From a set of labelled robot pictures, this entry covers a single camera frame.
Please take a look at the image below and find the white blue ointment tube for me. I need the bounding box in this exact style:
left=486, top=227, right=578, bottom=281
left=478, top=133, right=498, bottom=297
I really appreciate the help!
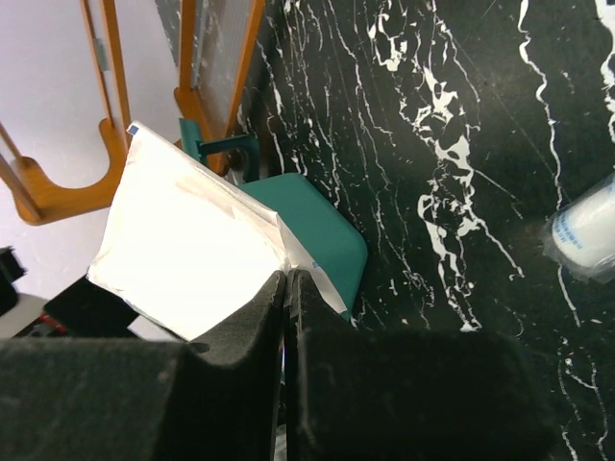
left=542, top=174, right=614, bottom=283

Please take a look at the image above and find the orange wooden shelf rack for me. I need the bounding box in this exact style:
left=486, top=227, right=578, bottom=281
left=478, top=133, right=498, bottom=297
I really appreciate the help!
left=0, top=0, right=266, bottom=227

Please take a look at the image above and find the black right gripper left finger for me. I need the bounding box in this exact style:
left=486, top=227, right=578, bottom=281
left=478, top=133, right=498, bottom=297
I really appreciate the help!
left=1, top=272, right=286, bottom=460

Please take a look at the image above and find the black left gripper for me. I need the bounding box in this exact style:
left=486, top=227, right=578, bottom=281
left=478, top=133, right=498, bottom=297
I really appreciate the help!
left=1, top=247, right=137, bottom=338

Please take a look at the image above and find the teal medicine kit box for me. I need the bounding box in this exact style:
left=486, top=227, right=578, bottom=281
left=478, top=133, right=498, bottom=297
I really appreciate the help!
left=179, top=118, right=368, bottom=321

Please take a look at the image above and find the clear bag of gauze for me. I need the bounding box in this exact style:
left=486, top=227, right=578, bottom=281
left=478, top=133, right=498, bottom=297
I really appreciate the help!
left=86, top=121, right=347, bottom=341

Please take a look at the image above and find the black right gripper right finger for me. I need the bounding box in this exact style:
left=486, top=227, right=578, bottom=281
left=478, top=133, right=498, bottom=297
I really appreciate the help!
left=285, top=270, right=557, bottom=460

